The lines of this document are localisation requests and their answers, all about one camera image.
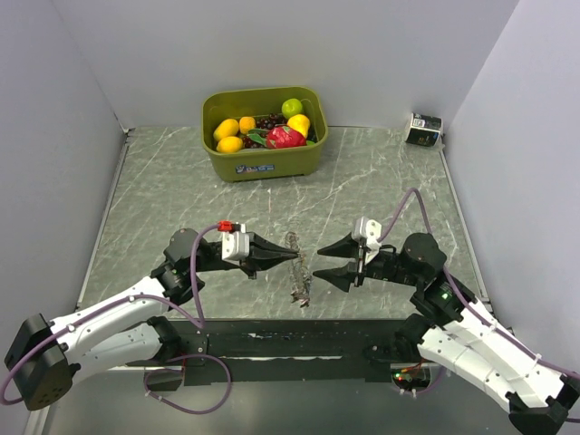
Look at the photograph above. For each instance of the yellow mango upper left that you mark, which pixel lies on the yellow mango upper left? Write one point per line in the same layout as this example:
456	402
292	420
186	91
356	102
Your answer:
226	128

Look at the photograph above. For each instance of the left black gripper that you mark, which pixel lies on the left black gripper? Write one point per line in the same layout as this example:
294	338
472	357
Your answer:
271	253

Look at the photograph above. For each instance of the yellow mango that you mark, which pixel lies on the yellow mango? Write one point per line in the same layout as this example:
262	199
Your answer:
230	144
226	128

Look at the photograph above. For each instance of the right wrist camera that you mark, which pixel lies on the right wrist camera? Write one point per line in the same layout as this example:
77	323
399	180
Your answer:
365	233

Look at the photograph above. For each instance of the yellow mango lower left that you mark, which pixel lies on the yellow mango lower left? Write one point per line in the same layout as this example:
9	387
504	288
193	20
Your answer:
230	144

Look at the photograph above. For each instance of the small orange fruit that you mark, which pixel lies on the small orange fruit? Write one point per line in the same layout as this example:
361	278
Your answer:
246	124

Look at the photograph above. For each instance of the olive green plastic bin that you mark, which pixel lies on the olive green plastic bin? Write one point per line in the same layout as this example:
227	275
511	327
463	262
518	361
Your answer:
262	163

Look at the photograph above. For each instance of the black white roll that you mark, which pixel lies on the black white roll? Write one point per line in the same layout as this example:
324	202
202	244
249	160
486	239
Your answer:
423	130

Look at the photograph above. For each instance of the dark grape bunch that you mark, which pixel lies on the dark grape bunch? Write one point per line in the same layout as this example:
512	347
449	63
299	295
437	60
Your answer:
264	124

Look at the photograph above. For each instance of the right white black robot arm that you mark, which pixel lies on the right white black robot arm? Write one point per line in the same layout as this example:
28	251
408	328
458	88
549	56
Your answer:
453	328

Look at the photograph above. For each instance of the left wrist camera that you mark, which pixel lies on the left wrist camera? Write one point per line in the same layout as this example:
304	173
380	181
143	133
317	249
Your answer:
235	241

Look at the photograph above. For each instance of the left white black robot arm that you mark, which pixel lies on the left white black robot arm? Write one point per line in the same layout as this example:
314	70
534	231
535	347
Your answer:
48	357

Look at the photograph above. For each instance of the green apple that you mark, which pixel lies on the green apple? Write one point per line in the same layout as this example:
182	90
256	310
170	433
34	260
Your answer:
292	107

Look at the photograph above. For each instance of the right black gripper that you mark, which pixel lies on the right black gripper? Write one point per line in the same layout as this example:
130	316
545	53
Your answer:
340	275

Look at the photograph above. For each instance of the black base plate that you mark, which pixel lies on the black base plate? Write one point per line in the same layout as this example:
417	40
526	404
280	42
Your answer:
199	370

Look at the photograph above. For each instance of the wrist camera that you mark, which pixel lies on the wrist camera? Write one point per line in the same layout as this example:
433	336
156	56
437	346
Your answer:
365	233
235	241

